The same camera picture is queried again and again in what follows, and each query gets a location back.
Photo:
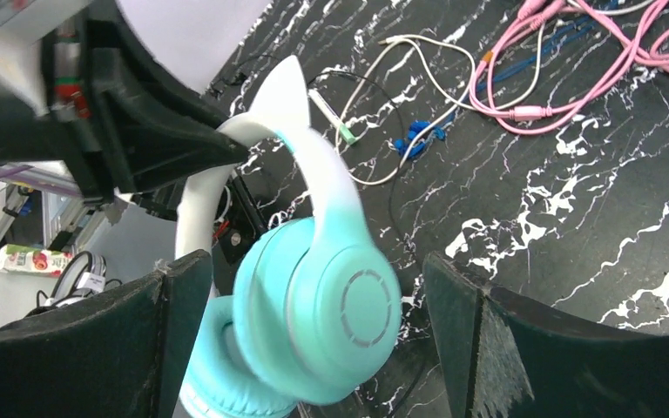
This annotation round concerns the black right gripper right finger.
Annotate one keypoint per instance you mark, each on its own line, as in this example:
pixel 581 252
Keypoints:
pixel 504 354

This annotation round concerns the white green marker pen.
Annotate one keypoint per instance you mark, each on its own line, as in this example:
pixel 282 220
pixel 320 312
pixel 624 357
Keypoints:
pixel 330 115

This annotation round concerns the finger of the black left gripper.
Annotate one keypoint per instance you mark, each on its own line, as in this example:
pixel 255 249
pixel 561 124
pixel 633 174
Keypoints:
pixel 151 130

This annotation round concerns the teal white cat-ear headphones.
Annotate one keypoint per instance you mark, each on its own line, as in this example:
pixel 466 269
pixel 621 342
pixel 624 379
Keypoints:
pixel 316 307

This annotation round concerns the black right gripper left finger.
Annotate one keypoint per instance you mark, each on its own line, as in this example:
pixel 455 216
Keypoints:
pixel 121 353

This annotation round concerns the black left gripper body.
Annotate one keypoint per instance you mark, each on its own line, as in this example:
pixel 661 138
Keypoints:
pixel 49 109

